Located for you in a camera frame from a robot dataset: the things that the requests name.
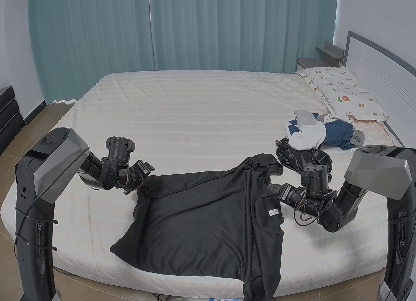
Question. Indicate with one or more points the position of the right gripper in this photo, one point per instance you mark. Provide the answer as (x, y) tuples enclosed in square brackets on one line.
[(292, 197)]

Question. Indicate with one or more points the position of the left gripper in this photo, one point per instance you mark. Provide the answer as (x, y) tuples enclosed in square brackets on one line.
[(135, 176)]

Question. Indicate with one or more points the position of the black T-shirt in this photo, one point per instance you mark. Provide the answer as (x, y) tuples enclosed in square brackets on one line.
[(201, 221)]

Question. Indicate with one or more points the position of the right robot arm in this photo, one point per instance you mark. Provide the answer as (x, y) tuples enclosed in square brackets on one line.
[(377, 169)]

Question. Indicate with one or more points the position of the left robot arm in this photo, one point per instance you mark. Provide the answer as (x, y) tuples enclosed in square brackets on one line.
[(39, 179)]

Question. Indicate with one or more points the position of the bed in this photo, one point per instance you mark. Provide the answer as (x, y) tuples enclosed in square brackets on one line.
[(195, 114)]

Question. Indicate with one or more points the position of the pile of clothes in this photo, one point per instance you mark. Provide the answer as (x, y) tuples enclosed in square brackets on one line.
[(334, 130)]

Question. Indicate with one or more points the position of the black shiny garment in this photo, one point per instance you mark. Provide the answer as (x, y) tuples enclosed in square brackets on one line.
[(292, 158)]

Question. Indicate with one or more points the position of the white printed pillow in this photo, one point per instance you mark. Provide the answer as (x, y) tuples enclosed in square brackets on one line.
[(344, 95)]

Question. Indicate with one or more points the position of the grey bedside table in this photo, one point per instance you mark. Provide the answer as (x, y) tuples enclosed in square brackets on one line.
[(312, 62)]

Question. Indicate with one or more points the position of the blue-green curtain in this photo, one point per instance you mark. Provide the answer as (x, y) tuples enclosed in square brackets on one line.
[(91, 33), (243, 20)]

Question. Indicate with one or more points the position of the black chest of drawers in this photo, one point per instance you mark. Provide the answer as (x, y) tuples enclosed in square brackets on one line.
[(9, 117)]

